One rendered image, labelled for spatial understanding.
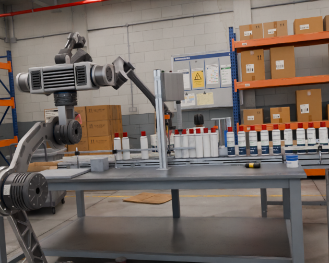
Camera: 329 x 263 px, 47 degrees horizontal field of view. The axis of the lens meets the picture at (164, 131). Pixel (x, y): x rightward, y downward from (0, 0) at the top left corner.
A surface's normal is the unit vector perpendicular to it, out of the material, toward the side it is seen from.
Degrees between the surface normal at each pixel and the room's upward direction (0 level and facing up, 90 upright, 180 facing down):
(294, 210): 90
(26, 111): 90
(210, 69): 88
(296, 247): 90
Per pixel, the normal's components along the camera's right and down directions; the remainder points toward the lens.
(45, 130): 0.96, -0.05
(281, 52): -0.23, 0.06
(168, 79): 0.64, 0.00
